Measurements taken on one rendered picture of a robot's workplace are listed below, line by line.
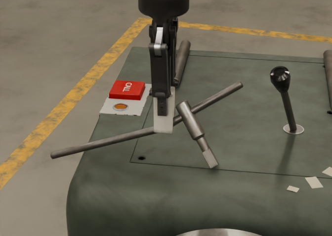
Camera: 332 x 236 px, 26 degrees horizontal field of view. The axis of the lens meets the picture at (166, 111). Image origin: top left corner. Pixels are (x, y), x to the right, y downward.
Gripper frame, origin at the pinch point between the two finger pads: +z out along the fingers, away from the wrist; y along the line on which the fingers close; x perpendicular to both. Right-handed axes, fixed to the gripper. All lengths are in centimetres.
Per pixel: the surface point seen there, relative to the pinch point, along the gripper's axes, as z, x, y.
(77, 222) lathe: 14.0, -11.6, 12.7
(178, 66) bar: 6.2, -1.9, -30.9
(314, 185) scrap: 8.4, 24.0, 5.5
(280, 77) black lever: -5.4, 17.9, -2.9
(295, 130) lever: 8.2, 21.2, -11.1
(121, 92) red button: 7.2, -11.1, -19.3
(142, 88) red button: 7.3, -7.7, -21.7
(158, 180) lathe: 8.4, 0.2, 7.6
